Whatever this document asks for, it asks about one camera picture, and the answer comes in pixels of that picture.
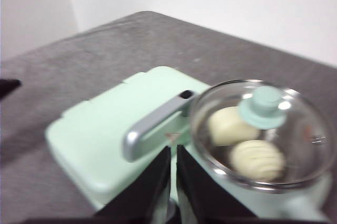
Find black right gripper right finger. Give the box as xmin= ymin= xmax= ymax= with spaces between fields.
xmin=176 ymin=144 xmax=257 ymax=221

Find pale green griddle cover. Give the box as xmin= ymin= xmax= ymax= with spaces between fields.
xmin=44 ymin=65 xmax=211 ymax=201

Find smooth white steamed bun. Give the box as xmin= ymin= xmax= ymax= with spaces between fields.
xmin=207 ymin=106 xmax=260 ymax=146

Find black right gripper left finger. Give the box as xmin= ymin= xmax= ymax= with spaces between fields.
xmin=94 ymin=146 xmax=172 ymax=221

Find pale green pot with handle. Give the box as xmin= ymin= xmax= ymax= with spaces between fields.
xmin=194 ymin=165 xmax=333 ymax=224

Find glass lid with green knob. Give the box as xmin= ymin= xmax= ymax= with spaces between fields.
xmin=191 ymin=79 xmax=333 ymax=192

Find silver griddle cover handle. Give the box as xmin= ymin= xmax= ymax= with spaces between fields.
xmin=121 ymin=90 xmax=198 ymax=163

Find pale green breakfast machine base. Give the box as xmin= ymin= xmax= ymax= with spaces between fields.
xmin=89 ymin=152 xmax=211 ymax=224

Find ridged white bun green dots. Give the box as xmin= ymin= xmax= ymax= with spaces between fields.
xmin=229 ymin=140 xmax=286 ymax=182

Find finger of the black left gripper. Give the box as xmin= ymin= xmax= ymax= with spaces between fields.
xmin=0 ymin=79 xmax=22 ymax=101

